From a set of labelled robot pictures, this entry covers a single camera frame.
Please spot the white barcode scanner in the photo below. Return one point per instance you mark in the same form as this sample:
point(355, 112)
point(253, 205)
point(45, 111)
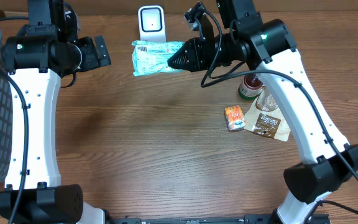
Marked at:
point(152, 23)

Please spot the beige paper pouch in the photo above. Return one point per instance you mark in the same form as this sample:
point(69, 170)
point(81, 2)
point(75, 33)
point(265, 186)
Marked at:
point(265, 118)

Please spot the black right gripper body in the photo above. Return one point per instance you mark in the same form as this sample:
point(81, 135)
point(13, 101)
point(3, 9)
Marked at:
point(222, 53)

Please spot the green wet wipes pack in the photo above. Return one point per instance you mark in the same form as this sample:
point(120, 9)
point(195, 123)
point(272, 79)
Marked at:
point(152, 57)

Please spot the orange tissue pack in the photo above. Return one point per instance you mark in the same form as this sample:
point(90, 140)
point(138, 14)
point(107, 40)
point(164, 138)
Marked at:
point(235, 118)

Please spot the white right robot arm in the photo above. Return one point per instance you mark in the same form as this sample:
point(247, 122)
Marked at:
point(270, 51)

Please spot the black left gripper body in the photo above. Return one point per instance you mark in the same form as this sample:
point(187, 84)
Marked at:
point(91, 58)

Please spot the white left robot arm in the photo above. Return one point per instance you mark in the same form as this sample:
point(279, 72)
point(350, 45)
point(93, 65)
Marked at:
point(34, 68)

